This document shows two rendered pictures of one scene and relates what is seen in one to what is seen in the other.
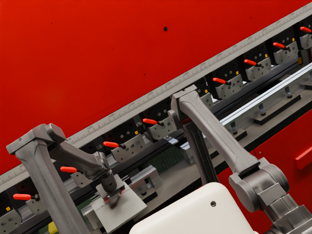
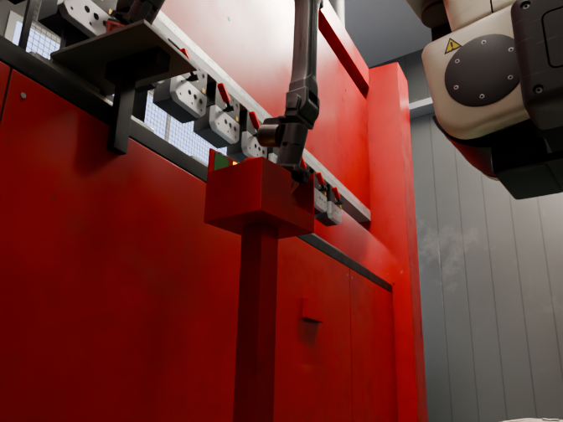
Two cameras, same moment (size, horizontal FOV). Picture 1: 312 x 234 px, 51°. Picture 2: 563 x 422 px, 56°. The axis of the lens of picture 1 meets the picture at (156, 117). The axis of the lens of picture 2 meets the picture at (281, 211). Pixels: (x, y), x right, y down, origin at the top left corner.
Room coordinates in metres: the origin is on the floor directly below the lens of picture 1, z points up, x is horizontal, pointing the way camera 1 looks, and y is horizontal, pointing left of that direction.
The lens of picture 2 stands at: (0.21, 0.75, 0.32)
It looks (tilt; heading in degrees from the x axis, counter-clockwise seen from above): 19 degrees up; 316
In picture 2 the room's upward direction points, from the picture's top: 1 degrees clockwise
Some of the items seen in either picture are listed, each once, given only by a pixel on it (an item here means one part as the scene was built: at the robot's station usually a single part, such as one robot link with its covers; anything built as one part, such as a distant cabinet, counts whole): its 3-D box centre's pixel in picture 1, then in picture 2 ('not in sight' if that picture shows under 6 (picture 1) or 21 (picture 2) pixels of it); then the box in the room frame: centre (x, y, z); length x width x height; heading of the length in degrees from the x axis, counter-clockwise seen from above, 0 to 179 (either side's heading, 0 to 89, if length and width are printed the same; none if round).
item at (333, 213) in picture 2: not in sight; (328, 205); (1.81, -1.15, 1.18); 0.15 x 0.09 x 0.17; 108
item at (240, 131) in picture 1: (221, 146); not in sight; (1.45, -0.25, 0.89); 0.30 x 0.05 x 0.03; 108
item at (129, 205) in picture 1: (117, 205); (125, 61); (1.18, 0.30, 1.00); 0.26 x 0.18 x 0.01; 18
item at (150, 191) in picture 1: (127, 209); not in sight; (1.27, 0.29, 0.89); 0.30 x 0.05 x 0.03; 108
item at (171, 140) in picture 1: (163, 134); not in sight; (1.60, 0.00, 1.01); 0.26 x 0.12 x 0.05; 18
